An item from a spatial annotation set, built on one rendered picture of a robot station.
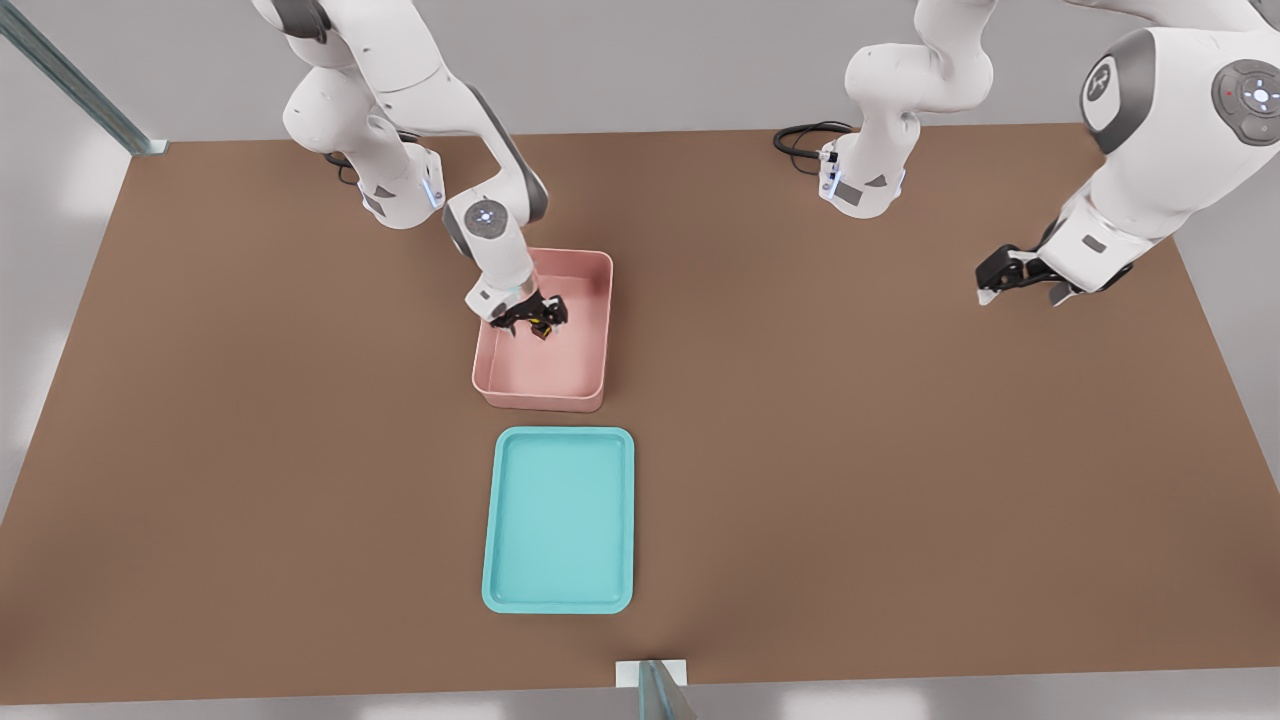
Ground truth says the pink plastic box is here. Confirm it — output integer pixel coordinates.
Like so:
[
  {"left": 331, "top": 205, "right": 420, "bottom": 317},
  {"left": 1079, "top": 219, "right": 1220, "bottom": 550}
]
[{"left": 471, "top": 248, "right": 614, "bottom": 414}]

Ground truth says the pale blue-green tray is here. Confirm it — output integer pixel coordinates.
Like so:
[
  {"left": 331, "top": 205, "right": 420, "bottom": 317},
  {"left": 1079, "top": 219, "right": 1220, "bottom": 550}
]
[{"left": 481, "top": 426, "right": 636, "bottom": 615}]

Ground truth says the black cable loop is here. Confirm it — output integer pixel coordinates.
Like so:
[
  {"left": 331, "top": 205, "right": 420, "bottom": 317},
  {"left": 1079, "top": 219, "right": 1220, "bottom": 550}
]
[
  {"left": 772, "top": 121, "right": 857, "bottom": 178},
  {"left": 323, "top": 130, "right": 423, "bottom": 187}
]

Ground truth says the silver frame post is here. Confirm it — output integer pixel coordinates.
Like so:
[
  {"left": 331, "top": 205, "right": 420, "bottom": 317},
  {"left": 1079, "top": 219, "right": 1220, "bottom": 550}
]
[
  {"left": 614, "top": 658, "right": 699, "bottom": 720},
  {"left": 0, "top": 0, "right": 170, "bottom": 157}
]

